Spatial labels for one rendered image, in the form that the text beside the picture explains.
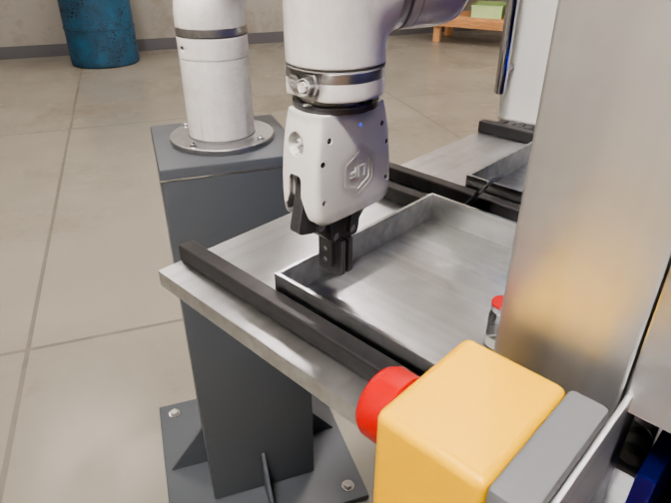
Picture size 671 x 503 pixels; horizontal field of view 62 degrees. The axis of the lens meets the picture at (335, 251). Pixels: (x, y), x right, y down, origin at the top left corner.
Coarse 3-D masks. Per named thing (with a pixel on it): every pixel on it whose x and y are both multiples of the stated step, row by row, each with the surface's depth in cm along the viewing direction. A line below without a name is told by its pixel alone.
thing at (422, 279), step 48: (384, 240) 66; (432, 240) 67; (480, 240) 67; (288, 288) 54; (336, 288) 58; (384, 288) 58; (432, 288) 58; (480, 288) 58; (384, 336) 46; (432, 336) 51; (480, 336) 51; (624, 480) 35
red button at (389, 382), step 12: (384, 372) 28; (396, 372) 28; (408, 372) 28; (372, 384) 28; (384, 384) 27; (396, 384) 27; (408, 384) 27; (360, 396) 28; (372, 396) 27; (384, 396) 27; (396, 396) 27; (360, 408) 27; (372, 408) 27; (360, 420) 28; (372, 420) 27; (360, 432) 28; (372, 432) 27
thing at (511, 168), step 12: (528, 144) 86; (504, 156) 82; (516, 156) 84; (528, 156) 87; (480, 168) 78; (492, 168) 80; (504, 168) 82; (516, 168) 85; (468, 180) 76; (480, 180) 74; (504, 180) 82; (516, 180) 82; (492, 192) 74; (504, 192) 72; (516, 192) 71
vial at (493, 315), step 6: (492, 306) 48; (492, 312) 49; (498, 312) 48; (492, 318) 48; (498, 318) 48; (486, 324) 50; (492, 324) 48; (486, 330) 50; (492, 330) 49; (486, 336) 50; (492, 336) 49; (486, 342) 50; (492, 342) 49; (492, 348) 50
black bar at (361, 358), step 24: (192, 264) 61; (216, 264) 59; (240, 288) 56; (264, 288) 55; (264, 312) 54; (288, 312) 51; (312, 312) 51; (312, 336) 50; (336, 336) 48; (360, 360) 46; (384, 360) 46
